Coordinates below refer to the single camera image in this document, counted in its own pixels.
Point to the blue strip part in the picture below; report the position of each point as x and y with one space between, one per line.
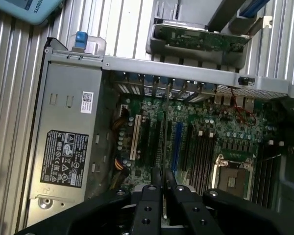
253 7

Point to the light blue teach pendant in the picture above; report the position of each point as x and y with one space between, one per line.
36 11

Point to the black case knob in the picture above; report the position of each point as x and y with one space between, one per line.
243 80

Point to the blue expansion slot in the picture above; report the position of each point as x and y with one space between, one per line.
177 147

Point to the metal CPU socket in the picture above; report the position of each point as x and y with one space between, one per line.
232 176

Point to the green motherboard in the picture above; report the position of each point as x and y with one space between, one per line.
218 117

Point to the blue case latch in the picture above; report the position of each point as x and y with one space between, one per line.
80 39

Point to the grey metal PC case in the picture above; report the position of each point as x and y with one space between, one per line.
176 71

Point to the grey power supply unit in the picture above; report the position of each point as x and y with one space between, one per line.
68 117

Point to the grey parts rack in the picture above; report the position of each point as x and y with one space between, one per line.
193 57

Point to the black RAM slot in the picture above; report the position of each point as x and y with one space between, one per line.
200 164
263 176
210 166
205 164
195 161
274 181

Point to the black expansion slot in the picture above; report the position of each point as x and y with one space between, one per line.
157 144
145 142
187 149

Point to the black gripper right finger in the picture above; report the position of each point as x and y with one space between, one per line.
198 215

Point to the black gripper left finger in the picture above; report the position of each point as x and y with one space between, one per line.
147 213

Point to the white expansion slot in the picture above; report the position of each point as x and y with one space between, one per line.
136 137

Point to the green graphics card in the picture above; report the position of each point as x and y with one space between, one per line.
205 40

